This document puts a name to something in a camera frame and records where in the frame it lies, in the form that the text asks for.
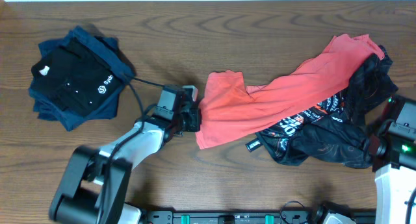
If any red soccer t-shirt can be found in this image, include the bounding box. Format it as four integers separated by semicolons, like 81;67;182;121
196;34;385;149

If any black patterned jersey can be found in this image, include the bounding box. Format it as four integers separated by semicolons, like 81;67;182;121
246;54;398;169

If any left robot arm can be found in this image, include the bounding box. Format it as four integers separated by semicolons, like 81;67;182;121
48;105;202;223

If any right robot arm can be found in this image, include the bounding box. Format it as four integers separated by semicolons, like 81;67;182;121
370;95;415;224

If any black folded polo shirt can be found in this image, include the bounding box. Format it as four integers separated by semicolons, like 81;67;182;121
31;39;123;116

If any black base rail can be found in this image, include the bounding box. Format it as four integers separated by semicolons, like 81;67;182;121
138;201;376;224

